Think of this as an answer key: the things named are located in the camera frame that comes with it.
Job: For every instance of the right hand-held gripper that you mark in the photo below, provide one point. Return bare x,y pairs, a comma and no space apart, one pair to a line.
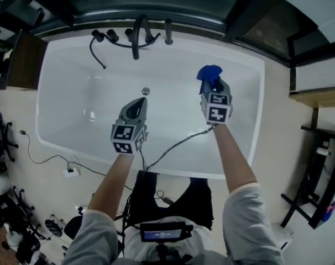
217,112

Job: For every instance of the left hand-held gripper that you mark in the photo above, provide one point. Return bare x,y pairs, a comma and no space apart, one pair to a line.
126,137

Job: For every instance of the blue cleaning cloth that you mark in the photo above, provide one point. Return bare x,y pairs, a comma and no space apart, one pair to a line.
209,72

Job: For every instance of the white bathtub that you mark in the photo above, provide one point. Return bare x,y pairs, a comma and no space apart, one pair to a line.
178,120

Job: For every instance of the person's left forearm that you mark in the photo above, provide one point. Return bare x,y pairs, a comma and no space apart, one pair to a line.
115,181

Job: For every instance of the person's right forearm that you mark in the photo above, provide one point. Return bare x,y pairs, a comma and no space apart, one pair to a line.
234,159

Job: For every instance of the chrome overflow drain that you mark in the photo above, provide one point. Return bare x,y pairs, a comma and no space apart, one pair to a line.
146,90

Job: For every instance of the black shower wand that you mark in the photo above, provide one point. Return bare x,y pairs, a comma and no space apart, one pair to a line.
168,32

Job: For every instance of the black faucet knob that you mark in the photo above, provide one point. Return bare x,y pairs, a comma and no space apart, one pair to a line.
112,34
128,34

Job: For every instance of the black trousers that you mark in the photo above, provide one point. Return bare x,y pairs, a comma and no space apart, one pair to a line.
145,192

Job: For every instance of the white power strip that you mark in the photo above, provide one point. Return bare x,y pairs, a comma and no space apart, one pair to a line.
70,172

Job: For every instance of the wooden shelf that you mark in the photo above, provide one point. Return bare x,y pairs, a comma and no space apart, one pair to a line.
319,95

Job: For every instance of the dark wooden cabinet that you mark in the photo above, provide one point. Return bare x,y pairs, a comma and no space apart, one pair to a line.
26,62

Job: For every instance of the black chest-mounted monitor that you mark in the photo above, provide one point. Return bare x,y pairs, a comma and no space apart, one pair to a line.
162,232

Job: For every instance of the grey long-sleeved shirt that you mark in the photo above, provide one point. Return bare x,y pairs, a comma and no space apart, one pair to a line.
247,217

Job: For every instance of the round black stool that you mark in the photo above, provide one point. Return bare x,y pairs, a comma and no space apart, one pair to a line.
73,227

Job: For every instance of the black metal rack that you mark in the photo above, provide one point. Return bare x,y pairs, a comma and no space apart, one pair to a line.
319,175

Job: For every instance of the black office chair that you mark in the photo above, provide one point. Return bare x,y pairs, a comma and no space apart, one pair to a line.
26,230
1,142

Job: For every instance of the blue and pink object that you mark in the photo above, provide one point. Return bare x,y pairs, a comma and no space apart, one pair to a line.
330,211

